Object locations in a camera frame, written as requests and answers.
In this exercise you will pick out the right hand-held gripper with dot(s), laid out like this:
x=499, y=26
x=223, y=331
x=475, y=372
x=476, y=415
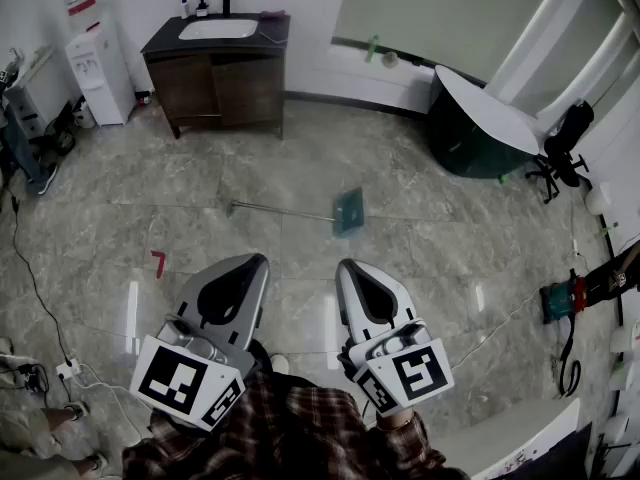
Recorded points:
x=412, y=373

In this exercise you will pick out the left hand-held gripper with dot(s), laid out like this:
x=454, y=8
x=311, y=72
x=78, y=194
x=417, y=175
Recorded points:
x=172, y=375

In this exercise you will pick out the person's left forearm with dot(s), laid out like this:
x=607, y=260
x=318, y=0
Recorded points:
x=165, y=448

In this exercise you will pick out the person's right forearm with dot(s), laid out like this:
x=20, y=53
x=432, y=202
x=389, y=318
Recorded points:
x=410, y=448

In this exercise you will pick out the red tape floor mark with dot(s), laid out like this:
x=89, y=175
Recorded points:
x=160, y=263

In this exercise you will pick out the person's white shoe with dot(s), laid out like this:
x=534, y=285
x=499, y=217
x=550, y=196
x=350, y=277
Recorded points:
x=280, y=364

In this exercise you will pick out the person's plaid shirt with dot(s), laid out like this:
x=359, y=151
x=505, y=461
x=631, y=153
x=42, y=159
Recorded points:
x=300, y=433

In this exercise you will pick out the white power strip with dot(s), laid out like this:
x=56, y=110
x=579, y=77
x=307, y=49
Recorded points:
x=68, y=369

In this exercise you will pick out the teal power tool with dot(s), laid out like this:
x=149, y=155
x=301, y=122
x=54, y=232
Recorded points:
x=562, y=298

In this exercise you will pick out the white table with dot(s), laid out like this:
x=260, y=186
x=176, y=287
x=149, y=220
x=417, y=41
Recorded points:
x=505, y=443

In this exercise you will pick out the dark wooden vanity cabinet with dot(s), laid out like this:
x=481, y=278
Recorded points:
x=220, y=83

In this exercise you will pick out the green bin with white lid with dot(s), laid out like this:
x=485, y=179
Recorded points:
x=480, y=113

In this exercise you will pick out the black bag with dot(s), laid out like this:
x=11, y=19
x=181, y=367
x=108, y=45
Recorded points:
x=60, y=133

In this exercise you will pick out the round beige scrubber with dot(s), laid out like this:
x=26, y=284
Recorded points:
x=390, y=58

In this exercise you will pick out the white water dispenser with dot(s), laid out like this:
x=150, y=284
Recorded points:
x=102, y=78

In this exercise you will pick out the green bottle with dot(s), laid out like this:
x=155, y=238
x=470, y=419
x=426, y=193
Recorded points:
x=372, y=48

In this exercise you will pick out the black office chair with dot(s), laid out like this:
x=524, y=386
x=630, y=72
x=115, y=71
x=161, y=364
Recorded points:
x=567, y=143

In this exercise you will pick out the dark smartphone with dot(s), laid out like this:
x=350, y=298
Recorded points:
x=275, y=38

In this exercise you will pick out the white sink basin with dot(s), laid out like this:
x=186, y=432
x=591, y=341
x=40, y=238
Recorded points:
x=218, y=29

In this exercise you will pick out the purple cloth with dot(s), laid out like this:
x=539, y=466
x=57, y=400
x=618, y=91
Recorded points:
x=273, y=14

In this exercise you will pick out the black pump dispenser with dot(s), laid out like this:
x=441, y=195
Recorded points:
x=202, y=8

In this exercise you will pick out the white drawer cabinet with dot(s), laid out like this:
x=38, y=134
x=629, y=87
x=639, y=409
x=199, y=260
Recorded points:
x=30, y=93

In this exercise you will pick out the black faucet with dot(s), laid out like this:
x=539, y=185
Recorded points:
x=227, y=4

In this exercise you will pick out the white blue-pump soap bottle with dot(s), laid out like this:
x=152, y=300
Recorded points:
x=185, y=8

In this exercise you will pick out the clear water jug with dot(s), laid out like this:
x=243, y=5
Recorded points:
x=87, y=3

